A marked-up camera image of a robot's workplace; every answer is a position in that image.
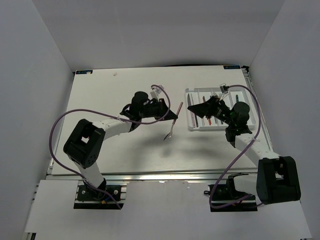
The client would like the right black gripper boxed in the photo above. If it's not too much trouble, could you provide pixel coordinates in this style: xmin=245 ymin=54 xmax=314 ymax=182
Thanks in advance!
xmin=187 ymin=95 xmax=235 ymax=127

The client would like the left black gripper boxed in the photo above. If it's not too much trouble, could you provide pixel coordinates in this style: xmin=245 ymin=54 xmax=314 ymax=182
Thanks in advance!
xmin=139 ymin=98 xmax=178 ymax=122

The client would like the floral handled knife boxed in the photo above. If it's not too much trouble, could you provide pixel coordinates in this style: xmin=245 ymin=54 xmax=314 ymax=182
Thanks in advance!
xmin=195 ymin=116 xmax=199 ymax=128

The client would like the pink handled knife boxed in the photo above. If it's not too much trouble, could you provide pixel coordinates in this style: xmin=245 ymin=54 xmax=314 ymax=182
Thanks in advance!
xmin=187 ymin=92 xmax=196 ymax=128

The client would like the pink handled spoon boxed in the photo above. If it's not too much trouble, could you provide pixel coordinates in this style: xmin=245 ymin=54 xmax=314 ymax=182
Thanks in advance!
xmin=163 ymin=101 xmax=184 ymax=142

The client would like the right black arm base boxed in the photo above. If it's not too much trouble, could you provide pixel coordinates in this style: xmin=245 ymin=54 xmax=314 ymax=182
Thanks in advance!
xmin=210 ymin=173 xmax=258 ymax=213

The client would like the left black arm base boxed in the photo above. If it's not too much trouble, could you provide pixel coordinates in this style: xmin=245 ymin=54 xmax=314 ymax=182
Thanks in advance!
xmin=73 ymin=183 xmax=127 ymax=210

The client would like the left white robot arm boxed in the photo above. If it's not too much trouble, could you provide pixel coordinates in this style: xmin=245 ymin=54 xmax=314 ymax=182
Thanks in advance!
xmin=63 ymin=91 xmax=178 ymax=200

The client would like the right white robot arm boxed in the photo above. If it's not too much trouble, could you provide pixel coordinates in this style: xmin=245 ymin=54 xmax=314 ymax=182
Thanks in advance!
xmin=188 ymin=96 xmax=301 ymax=205

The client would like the white divided utensil tray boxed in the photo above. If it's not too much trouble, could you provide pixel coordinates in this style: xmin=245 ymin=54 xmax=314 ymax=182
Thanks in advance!
xmin=184 ymin=87 xmax=258 ymax=131

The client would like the left blue corner label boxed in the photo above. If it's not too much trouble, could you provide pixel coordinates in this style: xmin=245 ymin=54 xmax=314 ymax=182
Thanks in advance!
xmin=75 ymin=69 xmax=93 ymax=75

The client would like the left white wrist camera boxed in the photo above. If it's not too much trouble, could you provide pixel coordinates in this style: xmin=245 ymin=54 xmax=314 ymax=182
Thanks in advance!
xmin=150 ymin=85 xmax=163 ymax=101

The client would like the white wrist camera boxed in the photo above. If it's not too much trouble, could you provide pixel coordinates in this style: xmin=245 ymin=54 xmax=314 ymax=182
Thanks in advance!
xmin=219 ymin=84 xmax=230 ymax=95
xmin=150 ymin=85 xmax=163 ymax=101

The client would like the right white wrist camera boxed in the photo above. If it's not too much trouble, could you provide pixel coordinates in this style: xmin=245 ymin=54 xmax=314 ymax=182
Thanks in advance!
xmin=219 ymin=84 xmax=230 ymax=95

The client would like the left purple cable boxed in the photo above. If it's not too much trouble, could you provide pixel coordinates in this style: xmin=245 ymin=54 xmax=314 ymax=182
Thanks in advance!
xmin=48 ymin=84 xmax=171 ymax=210

